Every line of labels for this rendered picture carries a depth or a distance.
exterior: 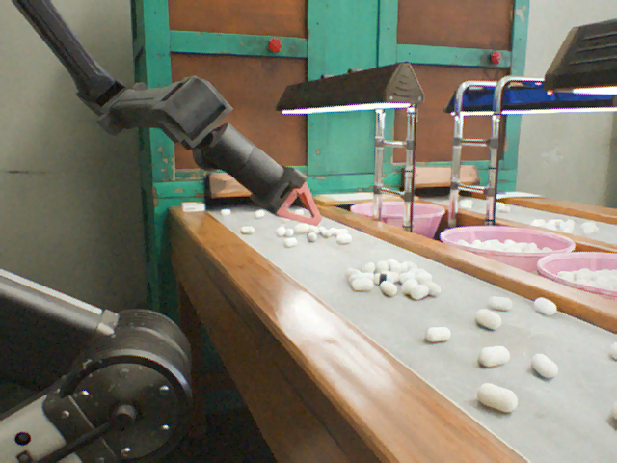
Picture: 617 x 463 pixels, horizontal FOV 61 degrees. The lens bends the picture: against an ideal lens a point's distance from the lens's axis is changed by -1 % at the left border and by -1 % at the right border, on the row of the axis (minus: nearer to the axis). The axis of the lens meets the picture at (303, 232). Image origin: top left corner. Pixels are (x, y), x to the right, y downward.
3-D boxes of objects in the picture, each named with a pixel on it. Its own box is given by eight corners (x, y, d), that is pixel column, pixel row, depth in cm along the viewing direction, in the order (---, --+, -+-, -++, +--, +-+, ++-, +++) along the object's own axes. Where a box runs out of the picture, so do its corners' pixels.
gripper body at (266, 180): (281, 171, 83) (246, 141, 80) (305, 176, 74) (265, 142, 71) (257, 204, 83) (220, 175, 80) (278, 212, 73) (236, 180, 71)
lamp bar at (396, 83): (386, 103, 91) (387, 60, 90) (275, 112, 148) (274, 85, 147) (425, 104, 94) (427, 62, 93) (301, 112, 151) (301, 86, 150)
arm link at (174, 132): (159, 120, 69) (204, 77, 71) (146, 129, 79) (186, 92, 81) (222, 186, 73) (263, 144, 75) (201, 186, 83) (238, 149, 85)
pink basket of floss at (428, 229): (430, 255, 136) (432, 218, 134) (335, 244, 148) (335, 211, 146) (451, 235, 160) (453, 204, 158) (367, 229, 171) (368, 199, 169)
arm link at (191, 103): (90, 116, 103) (130, 80, 105) (111, 138, 105) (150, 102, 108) (154, 119, 67) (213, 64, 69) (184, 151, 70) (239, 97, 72)
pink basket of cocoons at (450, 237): (534, 311, 95) (539, 259, 93) (414, 280, 114) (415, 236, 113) (590, 282, 113) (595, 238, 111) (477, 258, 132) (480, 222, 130)
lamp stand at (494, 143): (489, 258, 132) (501, 73, 123) (442, 242, 151) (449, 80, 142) (547, 252, 139) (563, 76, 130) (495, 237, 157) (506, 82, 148)
